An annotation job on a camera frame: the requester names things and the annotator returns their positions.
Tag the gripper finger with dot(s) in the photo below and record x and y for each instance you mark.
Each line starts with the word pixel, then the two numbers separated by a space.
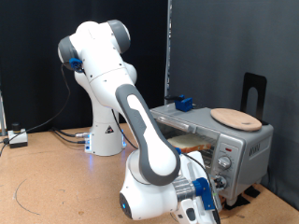
pixel 220 188
pixel 215 179

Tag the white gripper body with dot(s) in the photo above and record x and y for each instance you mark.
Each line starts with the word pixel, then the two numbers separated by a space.
pixel 196 165

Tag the white bread slice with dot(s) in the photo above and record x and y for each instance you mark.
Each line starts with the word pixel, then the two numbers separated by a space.
pixel 190 141

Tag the blue object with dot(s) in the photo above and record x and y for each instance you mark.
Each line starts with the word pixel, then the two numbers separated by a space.
pixel 183 104

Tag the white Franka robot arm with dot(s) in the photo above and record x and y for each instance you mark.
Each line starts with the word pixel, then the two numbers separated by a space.
pixel 149 140

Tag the silver toaster oven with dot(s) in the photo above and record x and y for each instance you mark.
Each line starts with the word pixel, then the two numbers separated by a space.
pixel 246 146

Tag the black tape strip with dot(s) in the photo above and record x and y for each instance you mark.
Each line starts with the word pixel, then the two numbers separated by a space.
pixel 253 192

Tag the small wooden cutting board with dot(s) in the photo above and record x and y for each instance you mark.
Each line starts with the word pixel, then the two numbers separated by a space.
pixel 236 119

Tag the black metal bookend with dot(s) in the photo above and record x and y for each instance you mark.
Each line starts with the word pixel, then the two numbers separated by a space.
pixel 247 84

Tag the grey backdrop curtain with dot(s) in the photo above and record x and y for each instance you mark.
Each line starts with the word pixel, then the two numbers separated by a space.
pixel 218 46

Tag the vertical aluminium pole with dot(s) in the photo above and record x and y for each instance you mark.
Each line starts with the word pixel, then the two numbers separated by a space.
pixel 168 46

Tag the black backdrop curtain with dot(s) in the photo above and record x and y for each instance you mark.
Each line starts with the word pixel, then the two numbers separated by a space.
pixel 31 93

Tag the emergency stop button box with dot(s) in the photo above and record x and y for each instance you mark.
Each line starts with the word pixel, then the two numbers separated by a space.
pixel 18 138

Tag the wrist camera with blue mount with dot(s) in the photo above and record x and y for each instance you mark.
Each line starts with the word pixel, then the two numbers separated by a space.
pixel 204 191

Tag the metal frame post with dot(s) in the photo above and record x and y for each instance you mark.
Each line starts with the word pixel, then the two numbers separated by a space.
pixel 2 115

